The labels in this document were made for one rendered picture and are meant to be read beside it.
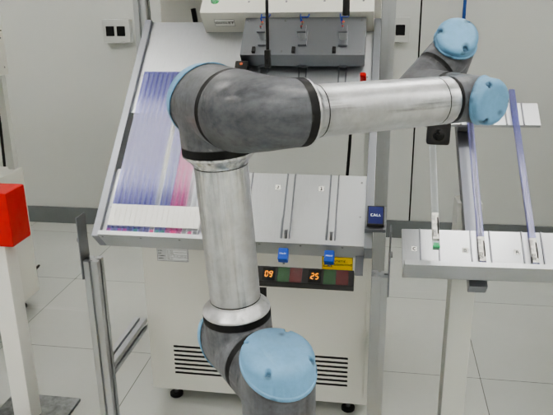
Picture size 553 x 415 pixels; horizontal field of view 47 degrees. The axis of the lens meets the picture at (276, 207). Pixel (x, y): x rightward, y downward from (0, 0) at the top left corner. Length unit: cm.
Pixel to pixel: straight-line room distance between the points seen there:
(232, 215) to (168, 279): 105
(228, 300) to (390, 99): 41
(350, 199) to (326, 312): 48
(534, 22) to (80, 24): 233
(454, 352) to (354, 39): 87
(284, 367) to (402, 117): 41
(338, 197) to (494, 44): 198
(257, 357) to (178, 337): 114
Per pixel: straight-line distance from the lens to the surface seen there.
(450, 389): 184
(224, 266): 103
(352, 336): 200
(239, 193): 99
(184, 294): 203
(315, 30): 184
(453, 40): 118
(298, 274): 153
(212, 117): 86
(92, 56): 374
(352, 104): 91
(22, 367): 217
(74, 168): 392
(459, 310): 172
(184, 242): 161
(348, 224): 157
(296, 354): 100
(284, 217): 159
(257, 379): 98
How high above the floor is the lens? 129
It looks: 19 degrees down
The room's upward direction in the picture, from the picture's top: 1 degrees counter-clockwise
